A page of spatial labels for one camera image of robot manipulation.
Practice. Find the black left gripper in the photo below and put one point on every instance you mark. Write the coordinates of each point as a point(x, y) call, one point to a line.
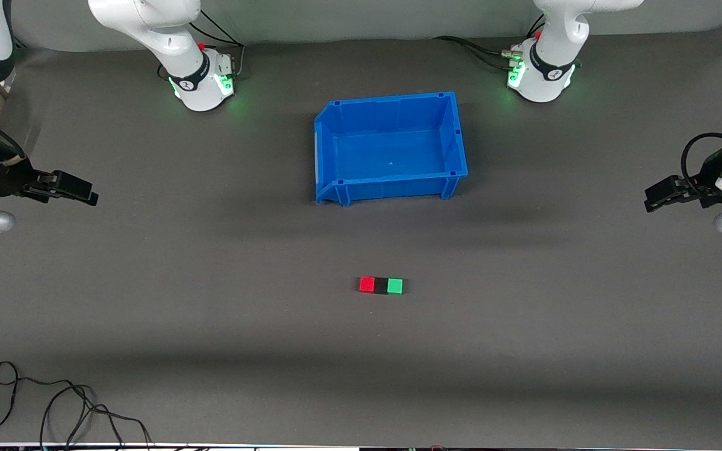
point(698, 186)

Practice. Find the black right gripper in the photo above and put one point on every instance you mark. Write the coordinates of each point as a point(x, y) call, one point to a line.
point(11, 180)

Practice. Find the small green cube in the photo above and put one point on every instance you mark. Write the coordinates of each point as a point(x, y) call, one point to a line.
point(395, 286)

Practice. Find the small red cube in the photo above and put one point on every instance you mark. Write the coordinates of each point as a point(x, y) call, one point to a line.
point(367, 285)

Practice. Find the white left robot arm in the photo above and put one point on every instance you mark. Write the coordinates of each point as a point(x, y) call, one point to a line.
point(552, 50)

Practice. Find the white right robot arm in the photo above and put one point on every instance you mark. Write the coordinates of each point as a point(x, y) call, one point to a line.
point(173, 37)

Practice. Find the small black cube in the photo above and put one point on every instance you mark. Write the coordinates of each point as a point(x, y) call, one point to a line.
point(381, 286)

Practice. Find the blue plastic storage bin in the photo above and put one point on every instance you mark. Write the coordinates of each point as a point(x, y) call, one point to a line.
point(392, 150)

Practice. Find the aluminium frame profile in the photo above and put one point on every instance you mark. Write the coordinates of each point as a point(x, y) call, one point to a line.
point(17, 42)

